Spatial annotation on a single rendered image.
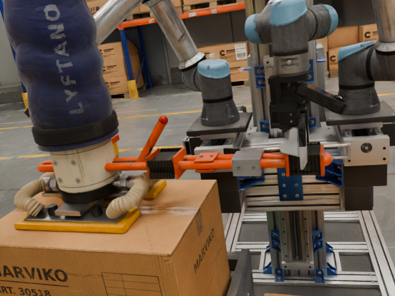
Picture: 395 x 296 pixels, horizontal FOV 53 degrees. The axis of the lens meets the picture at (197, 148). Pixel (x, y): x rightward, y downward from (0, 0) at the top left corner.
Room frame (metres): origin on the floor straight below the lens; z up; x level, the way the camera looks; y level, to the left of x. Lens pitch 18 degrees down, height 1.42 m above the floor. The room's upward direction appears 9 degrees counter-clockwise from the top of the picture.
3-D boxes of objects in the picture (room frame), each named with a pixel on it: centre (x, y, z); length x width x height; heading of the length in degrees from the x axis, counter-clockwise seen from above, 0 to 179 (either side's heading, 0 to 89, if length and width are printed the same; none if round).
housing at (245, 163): (0.90, -0.12, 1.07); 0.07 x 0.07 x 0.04; 70
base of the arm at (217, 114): (1.48, -0.10, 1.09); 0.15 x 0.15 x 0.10
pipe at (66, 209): (1.06, 0.32, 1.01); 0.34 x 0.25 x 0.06; 70
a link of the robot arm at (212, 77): (1.49, -0.10, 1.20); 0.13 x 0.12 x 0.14; 21
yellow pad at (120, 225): (0.97, 0.35, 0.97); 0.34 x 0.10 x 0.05; 70
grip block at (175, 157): (0.97, 0.08, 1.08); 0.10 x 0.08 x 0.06; 160
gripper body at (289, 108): (0.87, -0.22, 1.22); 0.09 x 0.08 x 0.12; 70
